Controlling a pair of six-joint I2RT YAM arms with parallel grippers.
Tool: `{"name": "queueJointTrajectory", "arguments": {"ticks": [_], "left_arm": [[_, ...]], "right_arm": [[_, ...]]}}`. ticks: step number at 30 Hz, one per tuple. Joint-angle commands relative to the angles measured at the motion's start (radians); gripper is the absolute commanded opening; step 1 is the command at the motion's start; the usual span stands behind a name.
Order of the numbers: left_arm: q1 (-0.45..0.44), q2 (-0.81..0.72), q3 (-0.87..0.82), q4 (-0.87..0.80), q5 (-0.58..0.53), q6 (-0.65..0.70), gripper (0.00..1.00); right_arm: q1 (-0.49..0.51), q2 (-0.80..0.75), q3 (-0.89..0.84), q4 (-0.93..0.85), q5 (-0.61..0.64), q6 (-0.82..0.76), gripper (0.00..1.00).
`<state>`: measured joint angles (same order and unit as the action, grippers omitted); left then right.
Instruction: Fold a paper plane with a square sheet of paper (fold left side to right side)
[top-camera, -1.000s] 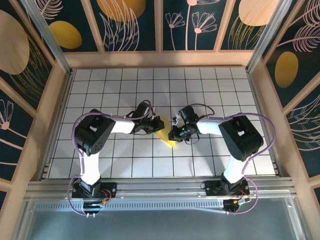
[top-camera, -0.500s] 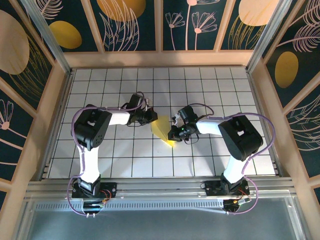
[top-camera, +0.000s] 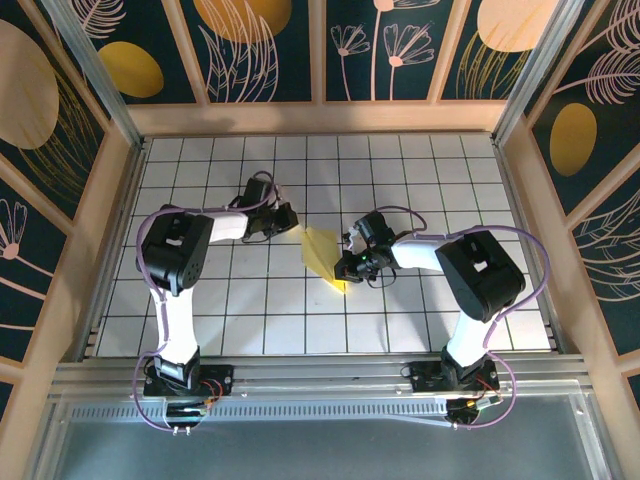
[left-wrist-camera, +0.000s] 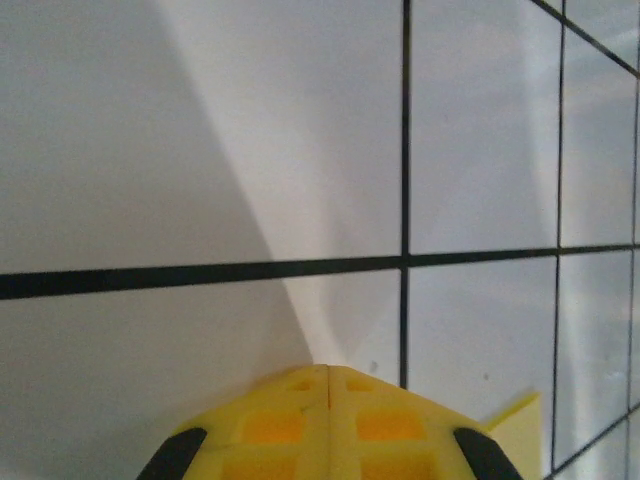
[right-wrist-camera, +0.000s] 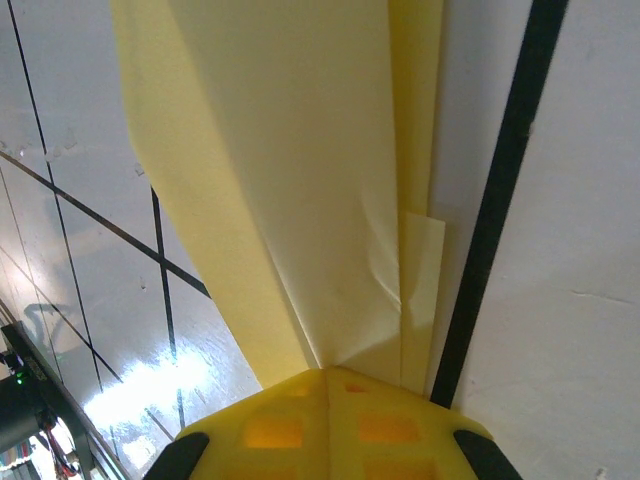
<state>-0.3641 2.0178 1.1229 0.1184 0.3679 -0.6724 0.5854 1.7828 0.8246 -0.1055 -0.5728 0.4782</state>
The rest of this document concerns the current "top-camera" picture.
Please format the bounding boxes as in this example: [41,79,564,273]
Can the white grid table mat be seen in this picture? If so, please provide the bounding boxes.
[94,134,549,357]

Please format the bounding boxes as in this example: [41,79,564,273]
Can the aluminium extrusion beam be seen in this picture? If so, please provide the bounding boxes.
[49,353,596,401]

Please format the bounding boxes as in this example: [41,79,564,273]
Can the dark panel orange circle leaves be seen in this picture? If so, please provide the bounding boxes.
[178,0,314,105]

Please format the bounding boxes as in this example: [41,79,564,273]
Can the grey frosted panel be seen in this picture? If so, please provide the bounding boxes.
[29,394,619,480]

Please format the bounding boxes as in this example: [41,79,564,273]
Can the small black controller board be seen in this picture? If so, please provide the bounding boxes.
[164,399,211,434]
[446,397,504,429]

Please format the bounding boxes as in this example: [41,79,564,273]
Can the dark panel pink flowers print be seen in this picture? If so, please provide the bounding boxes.
[325,0,457,102]

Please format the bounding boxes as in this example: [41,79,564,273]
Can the dark panel yellow oval print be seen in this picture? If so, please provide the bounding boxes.
[74,0,197,106]

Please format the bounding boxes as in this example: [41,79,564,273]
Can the dark panel leaf outline print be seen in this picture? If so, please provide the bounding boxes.
[569,187,640,357]

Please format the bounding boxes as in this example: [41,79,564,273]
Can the dark panel pale circle print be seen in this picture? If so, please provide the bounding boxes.
[438,0,561,101]

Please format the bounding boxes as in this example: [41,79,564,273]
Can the dark panel flower outline print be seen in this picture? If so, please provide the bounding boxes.
[0,177,69,364]

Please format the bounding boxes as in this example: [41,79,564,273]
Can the dark panel large tan circle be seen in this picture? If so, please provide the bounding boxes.
[0,0,109,221]

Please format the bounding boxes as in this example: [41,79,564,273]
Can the dark panel feather yellow oval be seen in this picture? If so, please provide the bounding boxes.
[528,0,640,217]

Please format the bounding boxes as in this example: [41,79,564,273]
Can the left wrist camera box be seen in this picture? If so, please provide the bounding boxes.
[242,175,290,210]

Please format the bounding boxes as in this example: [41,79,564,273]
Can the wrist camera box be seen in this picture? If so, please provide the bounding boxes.
[342,210,396,254]
[242,175,290,210]

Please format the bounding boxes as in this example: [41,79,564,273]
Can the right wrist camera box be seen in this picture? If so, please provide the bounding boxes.
[342,210,396,254]

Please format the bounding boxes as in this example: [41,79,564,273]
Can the light wooden enclosure frame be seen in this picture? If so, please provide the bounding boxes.
[0,0,640,480]

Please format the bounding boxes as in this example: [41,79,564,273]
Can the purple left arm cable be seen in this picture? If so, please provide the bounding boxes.
[133,170,281,435]

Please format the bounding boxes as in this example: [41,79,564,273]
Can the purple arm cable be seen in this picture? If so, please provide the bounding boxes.
[133,170,281,435]
[372,205,550,432]

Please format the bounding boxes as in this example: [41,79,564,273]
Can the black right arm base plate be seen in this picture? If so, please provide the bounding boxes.
[408,359,501,394]

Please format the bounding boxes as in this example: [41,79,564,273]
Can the slotted grey cable duct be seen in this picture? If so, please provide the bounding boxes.
[69,403,451,425]

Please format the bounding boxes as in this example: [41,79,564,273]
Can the aluminium table edge rail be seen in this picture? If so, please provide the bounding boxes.
[492,139,566,351]
[79,139,151,361]

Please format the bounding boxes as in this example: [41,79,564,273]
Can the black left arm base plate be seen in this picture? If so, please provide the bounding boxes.
[143,363,236,399]

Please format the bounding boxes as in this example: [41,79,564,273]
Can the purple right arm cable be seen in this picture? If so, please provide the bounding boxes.
[372,205,550,432]

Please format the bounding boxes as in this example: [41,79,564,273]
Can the aluminium corner post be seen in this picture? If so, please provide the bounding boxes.
[42,0,146,151]
[492,0,586,146]

